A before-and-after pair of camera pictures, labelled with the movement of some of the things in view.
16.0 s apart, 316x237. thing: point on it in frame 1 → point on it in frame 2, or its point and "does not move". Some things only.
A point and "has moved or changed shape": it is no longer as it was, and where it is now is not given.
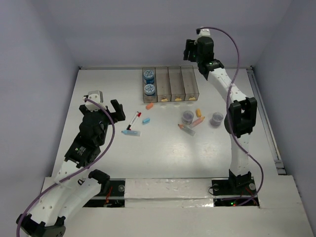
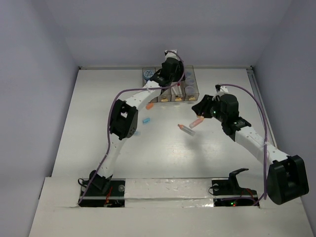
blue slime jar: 148,75 does not move
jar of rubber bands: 187,117 → 189,90
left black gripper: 119,115 → 179,71
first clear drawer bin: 149,98 does not move
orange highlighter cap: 149,105 does not move
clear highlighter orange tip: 186,129 does not move
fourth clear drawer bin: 190,88 does not move
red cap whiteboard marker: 139,115 has moved or changed shape
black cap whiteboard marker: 129,126 has moved or changed shape
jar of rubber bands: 216,120 → 189,81
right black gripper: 190,44 → 203,105
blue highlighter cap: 144,121 does not move
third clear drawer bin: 176,83 does not move
